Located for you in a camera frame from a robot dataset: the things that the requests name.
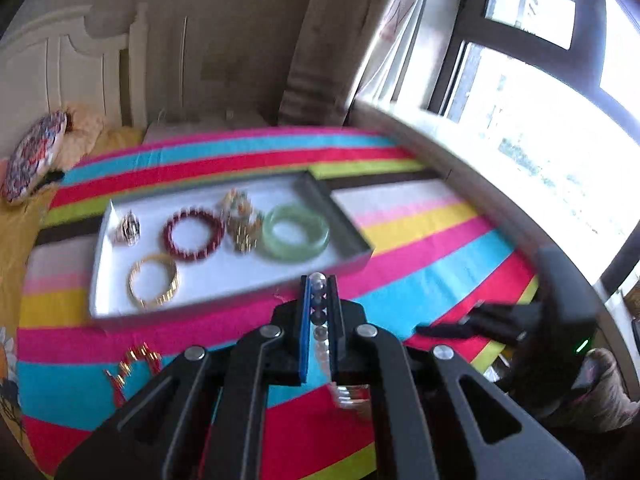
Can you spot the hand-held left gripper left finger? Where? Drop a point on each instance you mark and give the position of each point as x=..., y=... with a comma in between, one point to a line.
x=303, y=330

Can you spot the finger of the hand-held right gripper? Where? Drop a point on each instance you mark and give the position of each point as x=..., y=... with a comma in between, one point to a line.
x=480, y=322

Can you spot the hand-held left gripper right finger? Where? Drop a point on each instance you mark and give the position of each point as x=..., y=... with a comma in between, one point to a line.
x=335, y=330

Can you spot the green jade bangle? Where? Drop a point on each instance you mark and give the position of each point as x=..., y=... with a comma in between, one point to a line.
x=268, y=236

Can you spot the grey shallow box tray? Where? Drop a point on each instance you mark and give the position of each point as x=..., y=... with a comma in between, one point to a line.
x=215, y=280

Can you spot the plain gold bangle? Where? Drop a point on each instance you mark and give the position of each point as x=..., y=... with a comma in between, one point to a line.
x=134, y=285

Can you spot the colourful striped mat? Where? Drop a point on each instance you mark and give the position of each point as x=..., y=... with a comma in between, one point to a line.
x=400, y=260

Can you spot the grey window sill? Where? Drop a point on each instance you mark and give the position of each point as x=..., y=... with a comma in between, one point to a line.
x=475, y=160

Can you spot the dark framed window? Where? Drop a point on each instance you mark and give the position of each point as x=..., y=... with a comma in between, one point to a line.
x=550, y=85

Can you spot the brown curtain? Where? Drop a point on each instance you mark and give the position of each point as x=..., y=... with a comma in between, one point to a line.
x=325, y=50

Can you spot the beige pillow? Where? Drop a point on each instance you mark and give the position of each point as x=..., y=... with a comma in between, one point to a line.
x=92, y=127

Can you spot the small black object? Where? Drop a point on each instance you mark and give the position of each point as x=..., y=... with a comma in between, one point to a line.
x=50, y=178

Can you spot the yellow daisy bedsheet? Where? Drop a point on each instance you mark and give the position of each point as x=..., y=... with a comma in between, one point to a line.
x=25, y=230

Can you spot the sheer white curtain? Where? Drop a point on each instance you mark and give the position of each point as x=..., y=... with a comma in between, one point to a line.
x=405, y=35

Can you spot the patterned round pillow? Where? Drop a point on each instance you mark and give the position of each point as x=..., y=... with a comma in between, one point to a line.
x=35, y=160

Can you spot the white bed headboard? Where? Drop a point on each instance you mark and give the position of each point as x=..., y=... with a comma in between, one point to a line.
x=65, y=75

